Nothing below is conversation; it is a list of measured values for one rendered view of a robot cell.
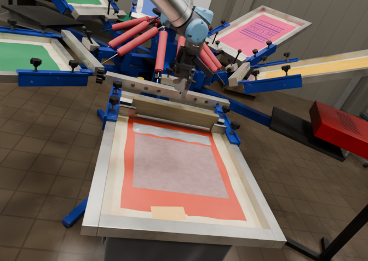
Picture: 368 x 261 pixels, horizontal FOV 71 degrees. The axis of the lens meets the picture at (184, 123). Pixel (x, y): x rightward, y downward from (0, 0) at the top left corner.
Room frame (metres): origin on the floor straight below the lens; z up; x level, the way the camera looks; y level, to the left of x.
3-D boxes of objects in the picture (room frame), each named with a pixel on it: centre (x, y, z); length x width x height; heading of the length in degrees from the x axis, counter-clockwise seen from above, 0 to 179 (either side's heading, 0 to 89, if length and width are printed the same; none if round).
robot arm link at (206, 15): (1.04, 0.07, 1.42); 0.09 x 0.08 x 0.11; 124
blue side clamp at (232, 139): (1.17, -0.20, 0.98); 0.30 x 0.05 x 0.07; 18
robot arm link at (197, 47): (1.04, 0.07, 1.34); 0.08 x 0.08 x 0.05
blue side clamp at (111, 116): (1.00, 0.33, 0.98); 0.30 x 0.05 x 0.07; 18
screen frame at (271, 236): (0.85, -0.01, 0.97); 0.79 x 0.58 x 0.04; 18
